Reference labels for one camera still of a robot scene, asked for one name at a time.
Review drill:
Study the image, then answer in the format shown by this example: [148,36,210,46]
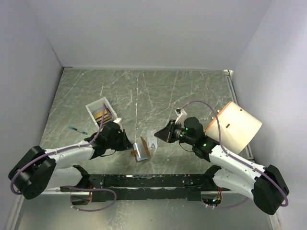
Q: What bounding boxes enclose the gold striped credit card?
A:
[93,108,113,124]

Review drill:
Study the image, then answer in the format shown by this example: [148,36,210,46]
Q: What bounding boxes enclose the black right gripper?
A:
[154,119,195,146]

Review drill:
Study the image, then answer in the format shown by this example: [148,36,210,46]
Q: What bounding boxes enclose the white credit card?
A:
[147,129,157,149]

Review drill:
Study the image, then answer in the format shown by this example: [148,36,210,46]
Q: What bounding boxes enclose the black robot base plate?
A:
[77,174,218,201]

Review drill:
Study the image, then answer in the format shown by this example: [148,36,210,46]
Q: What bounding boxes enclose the white card box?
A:
[85,97,118,128]

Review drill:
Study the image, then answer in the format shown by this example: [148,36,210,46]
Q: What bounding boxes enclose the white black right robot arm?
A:
[154,117,289,215]

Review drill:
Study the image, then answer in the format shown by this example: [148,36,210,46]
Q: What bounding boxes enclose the aluminium front rail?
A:
[39,186,94,194]

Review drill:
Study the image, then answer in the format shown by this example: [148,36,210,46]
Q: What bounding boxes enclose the brown leather card holder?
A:
[131,137,151,162]

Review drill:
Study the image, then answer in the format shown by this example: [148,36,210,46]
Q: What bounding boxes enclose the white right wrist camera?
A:
[175,108,187,125]

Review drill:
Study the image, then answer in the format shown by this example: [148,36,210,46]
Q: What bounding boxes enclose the blue pen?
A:
[68,126,88,135]

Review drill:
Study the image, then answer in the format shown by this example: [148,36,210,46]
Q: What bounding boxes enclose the white cylinder with wooden base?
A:
[204,102,262,154]

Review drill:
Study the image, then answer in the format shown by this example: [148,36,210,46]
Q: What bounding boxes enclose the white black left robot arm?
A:
[8,122,132,200]

